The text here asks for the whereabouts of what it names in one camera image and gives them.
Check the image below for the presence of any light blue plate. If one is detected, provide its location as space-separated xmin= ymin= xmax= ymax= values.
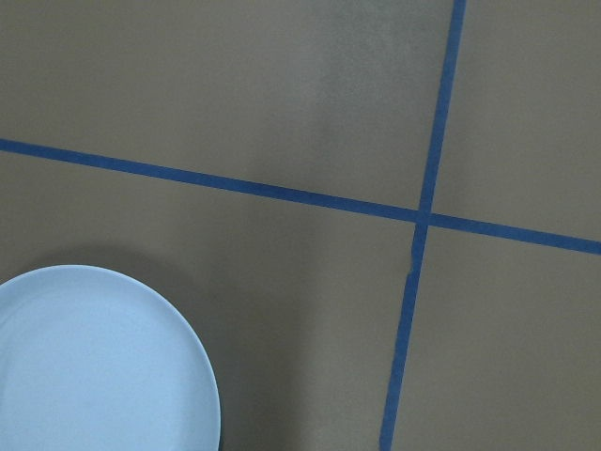
xmin=1 ymin=265 xmax=222 ymax=450

